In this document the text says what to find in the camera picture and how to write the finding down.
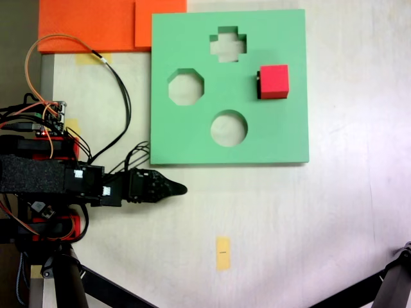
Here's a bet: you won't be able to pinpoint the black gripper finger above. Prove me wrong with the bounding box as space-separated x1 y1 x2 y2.
150 169 189 197
150 188 177 204

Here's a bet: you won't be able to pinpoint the red square block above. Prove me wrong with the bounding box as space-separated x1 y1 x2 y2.
259 64 290 101

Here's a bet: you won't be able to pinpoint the yellow tape square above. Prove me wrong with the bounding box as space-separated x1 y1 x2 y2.
64 118 82 139

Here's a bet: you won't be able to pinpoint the yellow tape label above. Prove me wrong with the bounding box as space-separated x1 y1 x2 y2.
215 235 232 272

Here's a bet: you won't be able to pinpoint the black power circuit board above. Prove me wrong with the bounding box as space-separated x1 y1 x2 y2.
29 200 56 221

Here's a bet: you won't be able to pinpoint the motor driver circuit board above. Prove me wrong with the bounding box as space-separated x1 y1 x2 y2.
33 100 69 139

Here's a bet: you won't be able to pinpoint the black table clamp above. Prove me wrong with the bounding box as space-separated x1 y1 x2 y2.
0 134 64 155
0 221 64 243

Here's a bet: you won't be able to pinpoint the black tripod leg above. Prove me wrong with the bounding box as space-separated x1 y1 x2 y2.
307 241 411 308
40 243 159 308

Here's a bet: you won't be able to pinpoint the green shape sorting board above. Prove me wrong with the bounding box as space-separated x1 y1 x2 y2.
150 8 311 167

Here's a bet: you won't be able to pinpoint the yellow tape strip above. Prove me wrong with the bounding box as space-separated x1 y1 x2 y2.
75 51 114 66

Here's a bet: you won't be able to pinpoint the large orange flat slab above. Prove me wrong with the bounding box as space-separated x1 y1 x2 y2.
37 0 136 54

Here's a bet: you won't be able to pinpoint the black gripper servo cables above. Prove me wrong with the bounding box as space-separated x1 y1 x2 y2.
123 140 152 173

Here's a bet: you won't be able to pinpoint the red printed base mount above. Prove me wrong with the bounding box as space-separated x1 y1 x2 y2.
31 135 80 160
31 215 82 242

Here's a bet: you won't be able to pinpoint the black cable with white connector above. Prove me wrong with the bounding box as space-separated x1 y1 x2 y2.
86 49 133 162

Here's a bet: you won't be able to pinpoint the black USB cable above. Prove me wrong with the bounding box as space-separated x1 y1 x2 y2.
0 121 37 132

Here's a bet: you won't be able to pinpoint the black white braided cable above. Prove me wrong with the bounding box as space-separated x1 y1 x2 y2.
15 251 28 307

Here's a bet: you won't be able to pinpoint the long orange wire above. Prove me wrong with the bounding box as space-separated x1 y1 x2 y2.
24 33 97 107

